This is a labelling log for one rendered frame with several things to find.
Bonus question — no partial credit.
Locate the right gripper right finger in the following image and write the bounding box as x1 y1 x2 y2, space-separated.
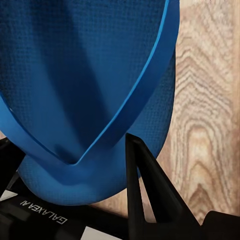
125 133 210 240

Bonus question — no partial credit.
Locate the sandal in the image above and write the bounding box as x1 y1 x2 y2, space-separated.
0 0 180 206

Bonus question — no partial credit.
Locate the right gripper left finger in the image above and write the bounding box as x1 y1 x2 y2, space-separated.
0 137 26 198

